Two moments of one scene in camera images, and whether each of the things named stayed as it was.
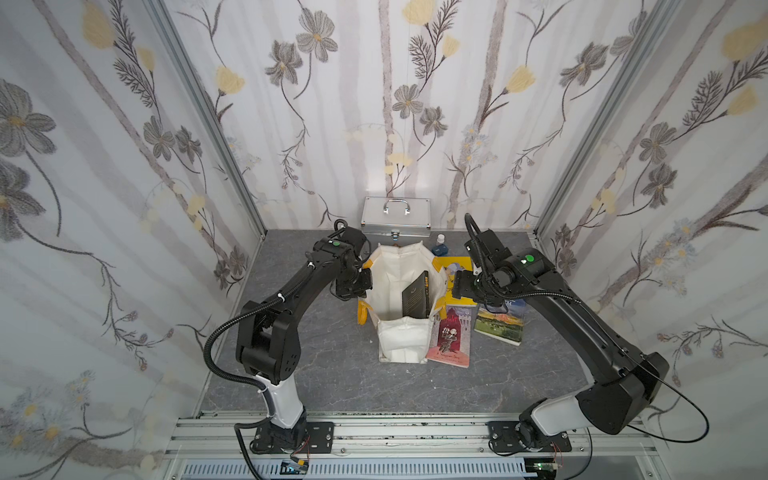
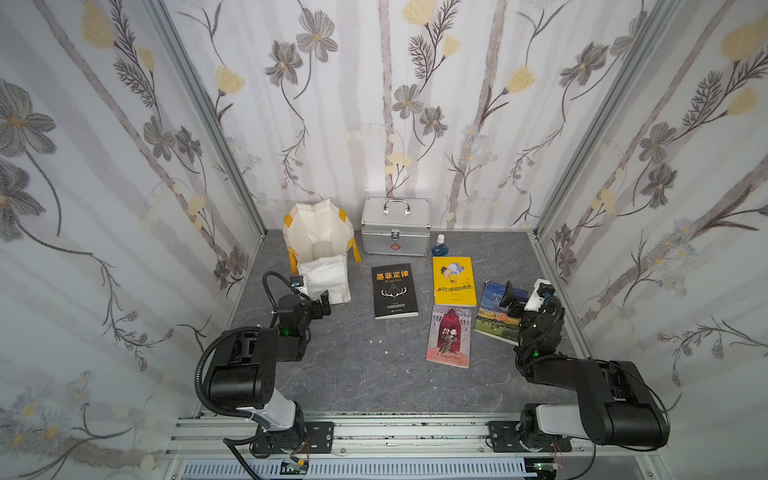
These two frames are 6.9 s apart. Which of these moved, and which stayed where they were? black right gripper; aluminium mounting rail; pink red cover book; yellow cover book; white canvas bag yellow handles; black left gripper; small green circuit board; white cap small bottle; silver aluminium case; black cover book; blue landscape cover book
Moved: black cover book; black right gripper; white canvas bag yellow handles; black left gripper
Stayed: white cap small bottle; aluminium mounting rail; small green circuit board; yellow cover book; blue landscape cover book; pink red cover book; silver aluminium case
